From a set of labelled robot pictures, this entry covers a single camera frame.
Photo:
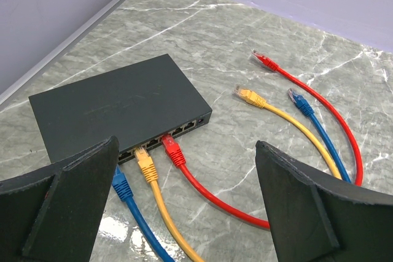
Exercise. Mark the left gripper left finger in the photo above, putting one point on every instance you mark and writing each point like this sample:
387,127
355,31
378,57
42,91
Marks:
54,212

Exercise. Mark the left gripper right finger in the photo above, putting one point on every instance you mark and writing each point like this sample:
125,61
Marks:
316,217

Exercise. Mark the black network switch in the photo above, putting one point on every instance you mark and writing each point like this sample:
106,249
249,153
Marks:
138,104

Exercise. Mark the aluminium rail frame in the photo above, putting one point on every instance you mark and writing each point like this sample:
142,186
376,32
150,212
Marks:
58,51

